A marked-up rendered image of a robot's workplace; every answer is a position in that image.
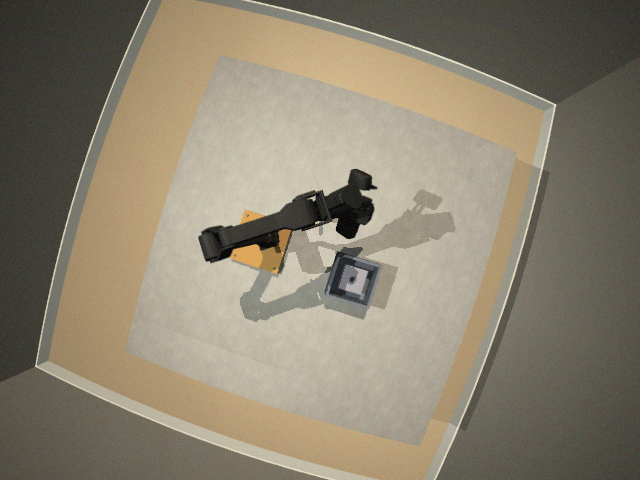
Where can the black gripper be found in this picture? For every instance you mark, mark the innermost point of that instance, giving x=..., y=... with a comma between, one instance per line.
x=345, y=226

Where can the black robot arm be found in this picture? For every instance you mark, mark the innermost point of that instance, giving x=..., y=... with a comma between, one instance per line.
x=217, y=242

